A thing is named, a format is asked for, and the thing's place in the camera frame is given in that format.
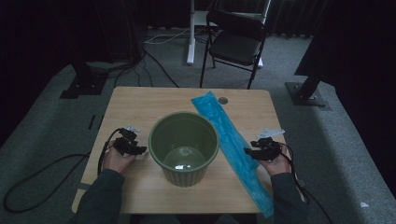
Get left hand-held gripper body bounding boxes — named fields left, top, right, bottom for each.
left=112, top=125, right=141, bottom=157

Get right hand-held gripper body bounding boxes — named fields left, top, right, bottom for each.
left=250, top=129, right=286, bottom=161

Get blue plastic bag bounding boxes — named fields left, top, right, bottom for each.
left=190, top=91, right=275, bottom=218

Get green plastic bin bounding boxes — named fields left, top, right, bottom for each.
left=148, top=111, right=220, bottom=189

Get person's right hand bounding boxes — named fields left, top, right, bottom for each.
left=259, top=143, right=294, bottom=177

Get person's left hand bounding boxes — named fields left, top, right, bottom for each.
left=102, top=139, right=137, bottom=175

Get black stand with bolted base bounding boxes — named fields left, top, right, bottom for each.
left=285, top=74, right=332, bottom=112

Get black stand with square base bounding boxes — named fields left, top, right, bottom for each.
left=59, top=60, right=109, bottom=100

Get black folding chair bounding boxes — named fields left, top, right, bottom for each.
left=199, top=9, right=269, bottom=91

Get large dark curtain panel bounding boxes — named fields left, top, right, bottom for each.
left=293, top=0, right=396, bottom=199

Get dark curtain beside square stand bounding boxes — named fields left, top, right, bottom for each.
left=0, top=0, right=146, bottom=147

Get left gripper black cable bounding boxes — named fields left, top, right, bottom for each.
left=2, top=127, right=125, bottom=215

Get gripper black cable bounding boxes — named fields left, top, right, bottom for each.
left=278, top=142, right=334, bottom=224
left=2, top=127, right=125, bottom=215

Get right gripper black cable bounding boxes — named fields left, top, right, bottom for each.
left=278, top=142, right=334, bottom=224

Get black floor cables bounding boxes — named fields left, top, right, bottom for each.
left=112, top=46, right=180, bottom=89

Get white floor cables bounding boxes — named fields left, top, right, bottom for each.
left=144, top=27, right=191, bottom=45

